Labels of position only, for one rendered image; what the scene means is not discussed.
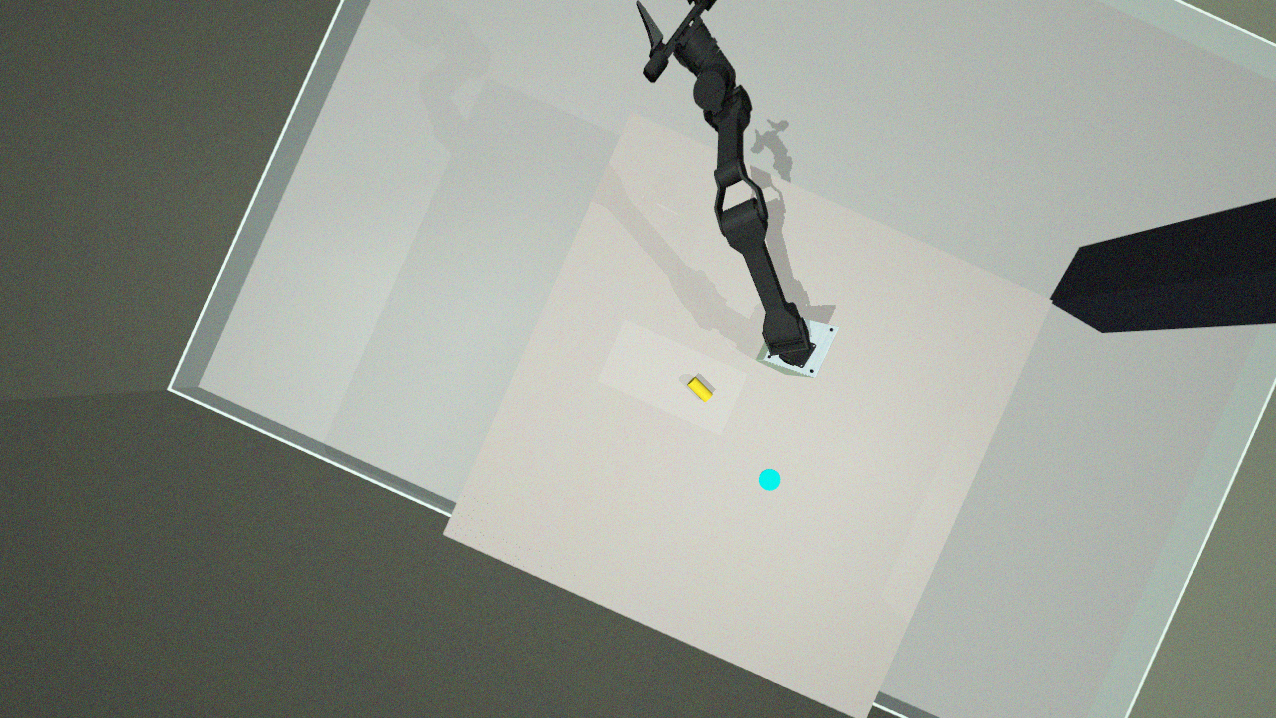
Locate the yellow cylinder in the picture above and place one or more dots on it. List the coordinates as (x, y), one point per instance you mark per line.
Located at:
(700, 389)

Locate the cyan circle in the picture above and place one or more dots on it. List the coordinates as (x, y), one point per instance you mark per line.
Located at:
(769, 479)

